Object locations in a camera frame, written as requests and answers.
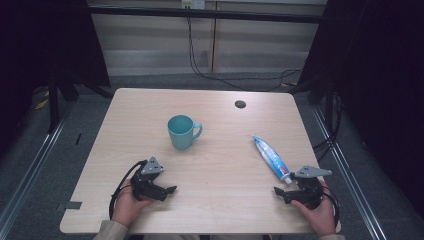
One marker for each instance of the dark round table grommet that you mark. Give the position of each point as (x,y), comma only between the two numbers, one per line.
(240,104)

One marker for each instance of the teal mug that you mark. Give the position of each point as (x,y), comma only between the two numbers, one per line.
(181,135)

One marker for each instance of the black horizontal frame bar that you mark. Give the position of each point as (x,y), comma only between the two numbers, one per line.
(233,14)

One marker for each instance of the blue and white toothpaste tube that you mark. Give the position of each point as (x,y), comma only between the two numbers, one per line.
(271,158)

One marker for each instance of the person's right hand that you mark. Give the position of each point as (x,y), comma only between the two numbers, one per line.
(320,217)

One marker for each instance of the person's left hand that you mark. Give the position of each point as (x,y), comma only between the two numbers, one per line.
(126,207)

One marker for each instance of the dark curtain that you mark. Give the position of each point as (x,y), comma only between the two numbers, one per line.
(40,40)
(383,83)

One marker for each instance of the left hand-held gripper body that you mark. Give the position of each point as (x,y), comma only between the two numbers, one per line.
(146,185)

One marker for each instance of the black metal stand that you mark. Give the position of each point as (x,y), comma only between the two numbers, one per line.
(329,106)
(53,103)

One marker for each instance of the white wall power outlet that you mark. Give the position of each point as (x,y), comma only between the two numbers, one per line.
(193,3)

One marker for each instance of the metal floor rail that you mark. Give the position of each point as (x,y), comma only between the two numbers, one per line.
(350,186)
(30,173)

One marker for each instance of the yellow floor tape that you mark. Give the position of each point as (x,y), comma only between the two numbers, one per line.
(41,104)

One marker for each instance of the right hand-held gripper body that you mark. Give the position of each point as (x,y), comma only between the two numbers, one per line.
(308,191)

